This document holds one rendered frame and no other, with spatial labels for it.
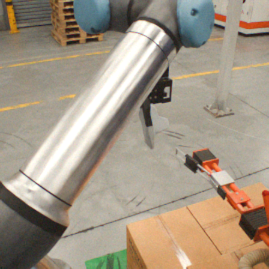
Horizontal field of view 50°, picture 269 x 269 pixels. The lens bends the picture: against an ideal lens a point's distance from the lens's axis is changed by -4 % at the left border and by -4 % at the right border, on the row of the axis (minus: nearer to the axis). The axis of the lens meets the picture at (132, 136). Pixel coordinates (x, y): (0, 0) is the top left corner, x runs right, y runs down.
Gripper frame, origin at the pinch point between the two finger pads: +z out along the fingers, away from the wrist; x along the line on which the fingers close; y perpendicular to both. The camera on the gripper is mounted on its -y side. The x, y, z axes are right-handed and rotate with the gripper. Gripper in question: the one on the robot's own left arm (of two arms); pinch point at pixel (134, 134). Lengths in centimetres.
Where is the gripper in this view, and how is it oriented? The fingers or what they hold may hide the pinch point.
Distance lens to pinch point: 71.0
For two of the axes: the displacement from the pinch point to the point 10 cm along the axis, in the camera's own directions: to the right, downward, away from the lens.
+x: -4.0, -5.0, 7.7
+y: 9.2, -2.2, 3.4
